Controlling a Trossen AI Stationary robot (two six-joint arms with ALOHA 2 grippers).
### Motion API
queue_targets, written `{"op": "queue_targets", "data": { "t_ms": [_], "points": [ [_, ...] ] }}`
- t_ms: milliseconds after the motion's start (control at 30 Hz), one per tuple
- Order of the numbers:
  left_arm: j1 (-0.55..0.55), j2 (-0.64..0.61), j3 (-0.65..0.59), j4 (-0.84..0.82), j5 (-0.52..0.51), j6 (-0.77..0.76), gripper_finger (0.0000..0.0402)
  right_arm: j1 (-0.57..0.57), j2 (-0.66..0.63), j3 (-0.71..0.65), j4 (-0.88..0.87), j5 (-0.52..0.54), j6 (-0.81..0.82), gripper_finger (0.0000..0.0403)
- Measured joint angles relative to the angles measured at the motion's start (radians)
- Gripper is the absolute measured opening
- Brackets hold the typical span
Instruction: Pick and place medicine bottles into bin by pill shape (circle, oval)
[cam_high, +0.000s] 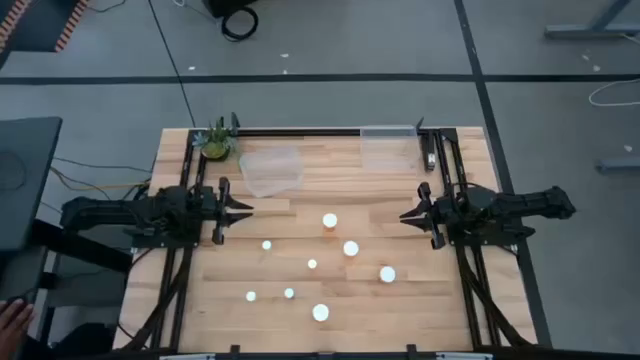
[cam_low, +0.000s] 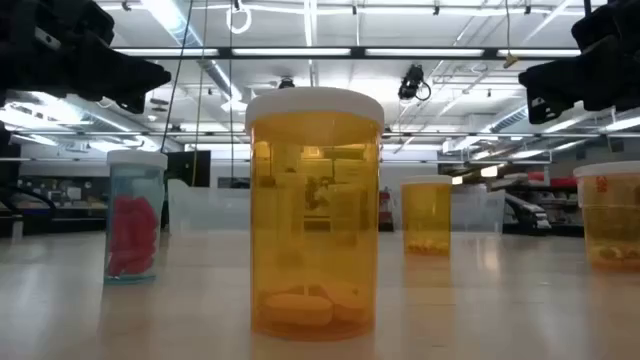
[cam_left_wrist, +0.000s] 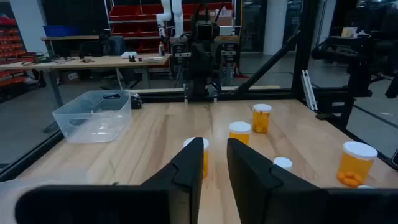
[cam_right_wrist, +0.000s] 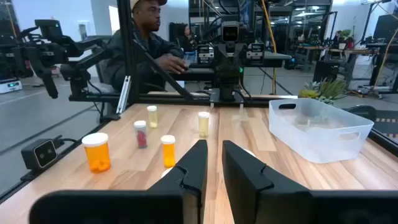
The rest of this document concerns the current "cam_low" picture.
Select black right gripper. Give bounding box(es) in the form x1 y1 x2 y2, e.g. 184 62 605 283
517 0 640 126

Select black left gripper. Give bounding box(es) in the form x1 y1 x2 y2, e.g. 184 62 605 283
0 0 173 115

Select amber bottle with red print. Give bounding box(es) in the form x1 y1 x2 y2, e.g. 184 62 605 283
573 160 640 274

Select clear blue bottle red pills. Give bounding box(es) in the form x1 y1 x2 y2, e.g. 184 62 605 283
103 148 169 286

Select amber bottle small yellow pills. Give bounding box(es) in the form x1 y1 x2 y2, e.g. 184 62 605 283
399 174 454 259

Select amber bottle with oval pills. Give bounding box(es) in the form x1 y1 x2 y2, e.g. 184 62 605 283
244 86 385 343

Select clear plastic bin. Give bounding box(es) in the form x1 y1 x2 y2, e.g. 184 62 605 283
167 178 252 235
391 187 506 235

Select orange oval pill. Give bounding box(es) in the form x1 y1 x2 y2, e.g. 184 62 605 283
307 282 374 324
262 293 335 329

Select rack of red grey bins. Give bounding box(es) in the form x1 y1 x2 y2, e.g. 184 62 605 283
504 169 584 236

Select black monitor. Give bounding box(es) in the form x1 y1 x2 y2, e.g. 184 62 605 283
166 149 212 188

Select black slanted conveyor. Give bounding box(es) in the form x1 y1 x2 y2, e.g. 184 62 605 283
503 192 552 232

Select cluttered background workbench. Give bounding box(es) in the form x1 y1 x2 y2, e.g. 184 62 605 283
19 174 109 236

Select black hanging cable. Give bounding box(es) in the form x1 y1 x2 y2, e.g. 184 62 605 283
159 0 195 154

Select yellow cord with hook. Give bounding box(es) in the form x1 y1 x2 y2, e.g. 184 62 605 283
502 0 519 70

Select black overhead frame beam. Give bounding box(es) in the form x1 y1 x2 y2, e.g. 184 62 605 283
112 46 584 61

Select black overhead camera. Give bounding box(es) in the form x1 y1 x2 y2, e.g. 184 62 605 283
398 63 432 101

